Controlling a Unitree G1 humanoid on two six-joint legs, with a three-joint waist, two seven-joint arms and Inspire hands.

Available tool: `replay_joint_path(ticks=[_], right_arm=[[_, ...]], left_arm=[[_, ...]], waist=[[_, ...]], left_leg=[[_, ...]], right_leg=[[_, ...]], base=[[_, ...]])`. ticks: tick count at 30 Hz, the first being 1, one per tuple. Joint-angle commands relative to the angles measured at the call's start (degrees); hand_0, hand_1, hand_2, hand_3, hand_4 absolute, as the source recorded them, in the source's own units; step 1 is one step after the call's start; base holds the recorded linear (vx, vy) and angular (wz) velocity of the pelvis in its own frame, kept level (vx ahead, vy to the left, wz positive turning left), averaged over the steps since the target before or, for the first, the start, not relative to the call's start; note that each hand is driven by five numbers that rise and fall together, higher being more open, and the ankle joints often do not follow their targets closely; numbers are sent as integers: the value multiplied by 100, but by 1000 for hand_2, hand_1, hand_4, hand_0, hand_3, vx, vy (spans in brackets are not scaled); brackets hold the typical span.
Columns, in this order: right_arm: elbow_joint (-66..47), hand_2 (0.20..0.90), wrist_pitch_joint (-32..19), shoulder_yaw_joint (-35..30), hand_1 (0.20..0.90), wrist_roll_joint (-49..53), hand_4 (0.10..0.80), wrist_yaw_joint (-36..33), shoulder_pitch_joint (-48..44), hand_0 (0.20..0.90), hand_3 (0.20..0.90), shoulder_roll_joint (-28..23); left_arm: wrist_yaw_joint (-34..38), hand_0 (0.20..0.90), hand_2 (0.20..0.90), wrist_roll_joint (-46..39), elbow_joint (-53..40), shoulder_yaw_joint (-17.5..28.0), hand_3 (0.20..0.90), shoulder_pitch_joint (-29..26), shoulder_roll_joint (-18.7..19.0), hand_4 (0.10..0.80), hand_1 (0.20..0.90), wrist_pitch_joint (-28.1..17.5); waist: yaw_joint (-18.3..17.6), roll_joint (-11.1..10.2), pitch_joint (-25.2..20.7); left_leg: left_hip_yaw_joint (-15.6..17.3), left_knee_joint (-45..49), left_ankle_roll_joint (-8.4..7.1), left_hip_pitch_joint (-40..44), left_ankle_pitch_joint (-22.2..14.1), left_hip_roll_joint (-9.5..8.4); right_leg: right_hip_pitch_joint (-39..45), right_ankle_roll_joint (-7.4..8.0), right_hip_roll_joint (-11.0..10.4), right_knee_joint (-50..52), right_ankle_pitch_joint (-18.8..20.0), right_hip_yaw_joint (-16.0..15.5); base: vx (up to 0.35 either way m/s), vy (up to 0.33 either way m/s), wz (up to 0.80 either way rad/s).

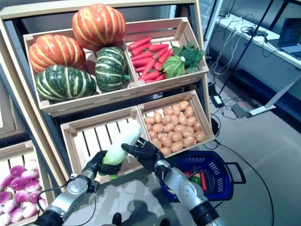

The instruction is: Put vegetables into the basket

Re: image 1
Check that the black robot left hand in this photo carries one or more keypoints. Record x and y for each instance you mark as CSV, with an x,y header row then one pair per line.
x,y
94,163

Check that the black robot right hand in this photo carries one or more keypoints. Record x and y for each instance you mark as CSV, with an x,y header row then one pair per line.
x,y
145,154

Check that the toy napa cabbage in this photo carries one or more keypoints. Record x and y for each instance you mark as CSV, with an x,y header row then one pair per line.
x,y
124,146

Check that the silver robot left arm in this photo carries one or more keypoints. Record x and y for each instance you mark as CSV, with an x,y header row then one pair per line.
x,y
70,195

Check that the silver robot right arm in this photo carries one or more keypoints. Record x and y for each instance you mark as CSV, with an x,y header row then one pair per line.
x,y
188,190

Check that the blue plastic shopping basket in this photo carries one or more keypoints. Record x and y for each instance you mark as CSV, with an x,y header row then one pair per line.
x,y
221,179

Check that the brown toy potato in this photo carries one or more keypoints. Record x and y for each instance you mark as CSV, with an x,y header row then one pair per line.
x,y
179,128
148,127
157,128
200,136
152,134
168,127
188,141
176,137
165,150
187,133
156,143
176,146
165,140

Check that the red toy tomato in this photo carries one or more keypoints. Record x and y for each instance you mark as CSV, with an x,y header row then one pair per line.
x,y
188,174

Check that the green toy bell pepper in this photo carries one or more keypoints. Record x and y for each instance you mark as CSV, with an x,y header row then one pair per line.
x,y
195,180

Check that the red toy carrot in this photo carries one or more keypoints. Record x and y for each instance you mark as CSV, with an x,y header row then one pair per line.
x,y
141,56
160,77
158,47
165,55
148,67
150,75
142,62
140,42
140,49

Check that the green striped pumpkin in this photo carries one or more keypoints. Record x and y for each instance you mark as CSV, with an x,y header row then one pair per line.
x,y
65,82
110,68

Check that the black power adapter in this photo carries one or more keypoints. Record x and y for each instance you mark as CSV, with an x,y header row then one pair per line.
x,y
216,100

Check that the round green leafy cabbage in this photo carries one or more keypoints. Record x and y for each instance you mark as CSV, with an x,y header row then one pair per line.
x,y
174,67

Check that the grey power box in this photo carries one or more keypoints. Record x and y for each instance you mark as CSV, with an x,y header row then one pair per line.
x,y
241,110

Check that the dark green toy broccoli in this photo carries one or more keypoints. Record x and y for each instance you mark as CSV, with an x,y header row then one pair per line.
x,y
191,55

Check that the orange striped pumpkin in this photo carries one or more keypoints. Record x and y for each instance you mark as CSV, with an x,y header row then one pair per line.
x,y
98,26
56,53

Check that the black tripod stand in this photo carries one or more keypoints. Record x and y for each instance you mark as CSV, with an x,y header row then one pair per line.
x,y
247,44

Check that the white desk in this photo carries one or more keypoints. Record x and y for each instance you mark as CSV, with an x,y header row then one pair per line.
x,y
263,58

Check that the glass door fridge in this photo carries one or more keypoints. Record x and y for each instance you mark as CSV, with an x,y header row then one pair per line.
x,y
211,14

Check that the black router with antennas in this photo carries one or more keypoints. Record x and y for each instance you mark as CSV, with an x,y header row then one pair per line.
x,y
223,14

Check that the open dark laptop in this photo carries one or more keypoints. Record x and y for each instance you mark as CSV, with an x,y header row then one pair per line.
x,y
290,35

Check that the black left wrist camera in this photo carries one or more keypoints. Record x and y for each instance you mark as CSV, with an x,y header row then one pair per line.
x,y
95,186

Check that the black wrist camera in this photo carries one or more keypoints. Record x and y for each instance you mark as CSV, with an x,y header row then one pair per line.
x,y
160,171
95,186

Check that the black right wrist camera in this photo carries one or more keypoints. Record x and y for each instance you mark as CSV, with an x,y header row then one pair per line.
x,y
160,171

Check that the wooden display shelf frame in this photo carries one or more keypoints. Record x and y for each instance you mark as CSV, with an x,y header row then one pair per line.
x,y
98,7

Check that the black rack frame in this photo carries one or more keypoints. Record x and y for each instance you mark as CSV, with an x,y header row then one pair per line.
x,y
289,9

